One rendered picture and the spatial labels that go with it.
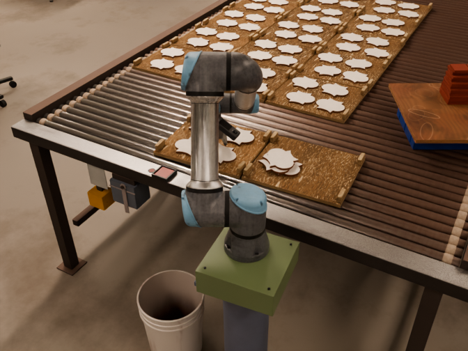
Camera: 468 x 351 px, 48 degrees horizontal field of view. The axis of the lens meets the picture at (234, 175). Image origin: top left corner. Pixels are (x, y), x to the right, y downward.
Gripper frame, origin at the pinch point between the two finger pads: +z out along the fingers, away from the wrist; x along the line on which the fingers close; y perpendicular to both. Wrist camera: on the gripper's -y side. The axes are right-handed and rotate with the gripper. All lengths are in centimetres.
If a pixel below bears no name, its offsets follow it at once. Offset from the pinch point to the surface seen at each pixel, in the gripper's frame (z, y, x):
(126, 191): 13.4, 33.5, 23.1
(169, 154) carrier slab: 0.2, 19.8, 7.6
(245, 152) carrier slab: 0.8, -8.7, -7.6
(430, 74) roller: 4, -66, -123
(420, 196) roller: 4, -81, -12
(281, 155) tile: -2.2, -25.4, -7.2
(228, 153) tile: -0.7, -3.4, -1.7
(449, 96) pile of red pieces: -12, -81, -67
